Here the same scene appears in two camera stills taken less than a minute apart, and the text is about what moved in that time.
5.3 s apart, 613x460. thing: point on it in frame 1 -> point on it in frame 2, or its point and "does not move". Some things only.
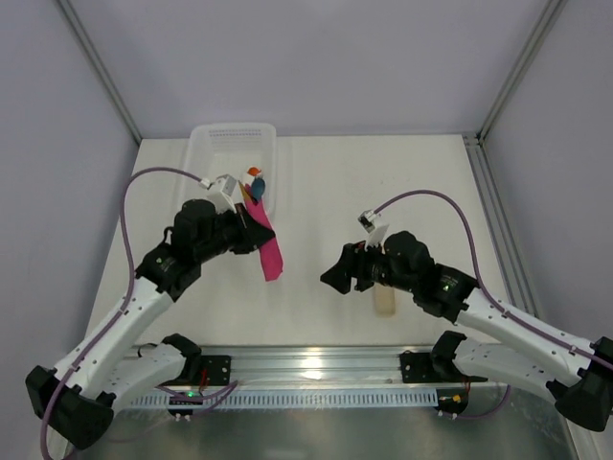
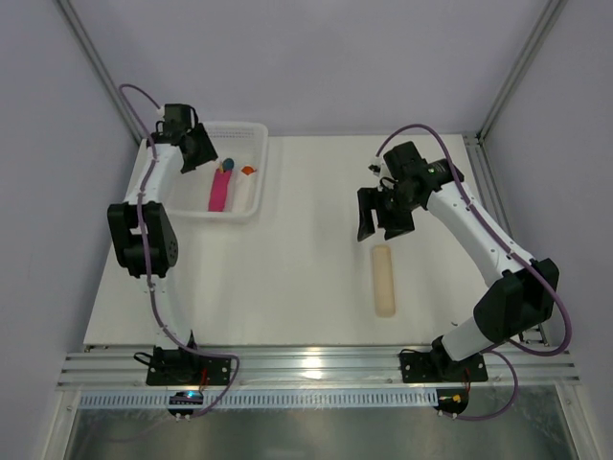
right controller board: (451, 401) does not move
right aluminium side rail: (510, 254) does not move
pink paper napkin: (270, 252) -> (218, 190)
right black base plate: (419, 368) does not move
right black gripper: (360, 267) -> (386, 206)
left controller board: (184, 398) does not move
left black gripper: (244, 232) -> (192, 145)
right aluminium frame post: (551, 13) does not move
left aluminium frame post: (102, 73) does not move
